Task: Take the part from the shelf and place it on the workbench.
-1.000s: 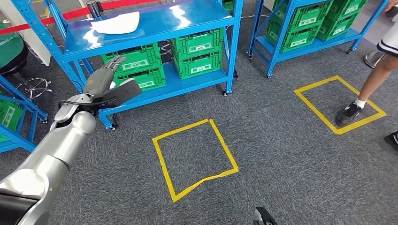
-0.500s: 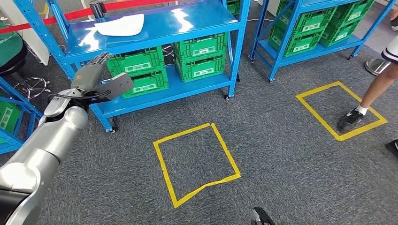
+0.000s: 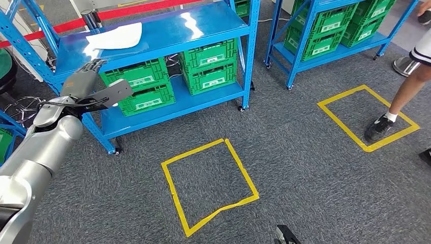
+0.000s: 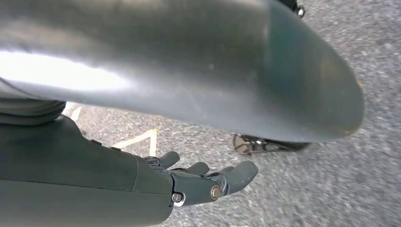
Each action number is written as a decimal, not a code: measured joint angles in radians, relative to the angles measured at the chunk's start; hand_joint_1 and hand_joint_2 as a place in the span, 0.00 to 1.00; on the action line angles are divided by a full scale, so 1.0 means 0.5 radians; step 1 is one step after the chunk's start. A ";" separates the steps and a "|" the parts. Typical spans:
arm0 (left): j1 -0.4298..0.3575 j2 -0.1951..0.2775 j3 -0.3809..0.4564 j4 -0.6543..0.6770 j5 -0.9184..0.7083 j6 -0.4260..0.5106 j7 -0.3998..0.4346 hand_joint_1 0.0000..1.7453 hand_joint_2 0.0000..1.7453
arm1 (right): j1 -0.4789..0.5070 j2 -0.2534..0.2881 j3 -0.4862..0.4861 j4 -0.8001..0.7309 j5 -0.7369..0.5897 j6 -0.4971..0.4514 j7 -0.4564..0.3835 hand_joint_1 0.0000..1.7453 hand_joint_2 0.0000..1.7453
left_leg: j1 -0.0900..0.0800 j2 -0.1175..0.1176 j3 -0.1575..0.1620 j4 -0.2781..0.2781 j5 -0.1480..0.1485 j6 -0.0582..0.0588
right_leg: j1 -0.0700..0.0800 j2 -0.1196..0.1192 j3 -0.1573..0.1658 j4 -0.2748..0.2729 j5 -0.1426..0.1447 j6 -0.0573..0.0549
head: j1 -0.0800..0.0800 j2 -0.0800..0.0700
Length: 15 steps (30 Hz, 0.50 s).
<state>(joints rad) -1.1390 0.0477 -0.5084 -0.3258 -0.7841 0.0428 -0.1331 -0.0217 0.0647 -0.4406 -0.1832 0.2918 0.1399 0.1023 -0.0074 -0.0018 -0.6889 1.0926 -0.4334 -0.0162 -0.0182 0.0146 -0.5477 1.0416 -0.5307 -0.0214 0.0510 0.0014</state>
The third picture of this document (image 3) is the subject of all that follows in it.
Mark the white curved plastic fender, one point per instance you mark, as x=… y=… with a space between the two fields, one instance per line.
x=116 y=37

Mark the chrome stanchion post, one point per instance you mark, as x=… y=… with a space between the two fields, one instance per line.
x=90 y=20

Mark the black stool chrome base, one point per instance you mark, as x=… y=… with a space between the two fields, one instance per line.
x=6 y=80

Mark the white partition panel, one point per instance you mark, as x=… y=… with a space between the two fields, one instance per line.
x=38 y=47

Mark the black robot wrist bracket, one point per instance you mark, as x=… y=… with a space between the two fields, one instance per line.
x=286 y=235

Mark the white desk chrome rails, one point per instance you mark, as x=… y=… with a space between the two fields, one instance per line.
x=97 y=5

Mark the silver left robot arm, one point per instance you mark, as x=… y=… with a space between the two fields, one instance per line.
x=43 y=151

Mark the red barrier belt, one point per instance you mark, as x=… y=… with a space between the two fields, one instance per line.
x=134 y=9

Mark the kinked yellow floor tape square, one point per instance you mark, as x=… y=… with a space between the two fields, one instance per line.
x=192 y=152

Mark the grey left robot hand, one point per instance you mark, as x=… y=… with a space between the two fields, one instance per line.
x=80 y=84

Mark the chrome stanchion base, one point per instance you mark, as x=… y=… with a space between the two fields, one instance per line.
x=404 y=67

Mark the white cabinet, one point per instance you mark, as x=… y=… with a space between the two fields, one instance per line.
x=282 y=6

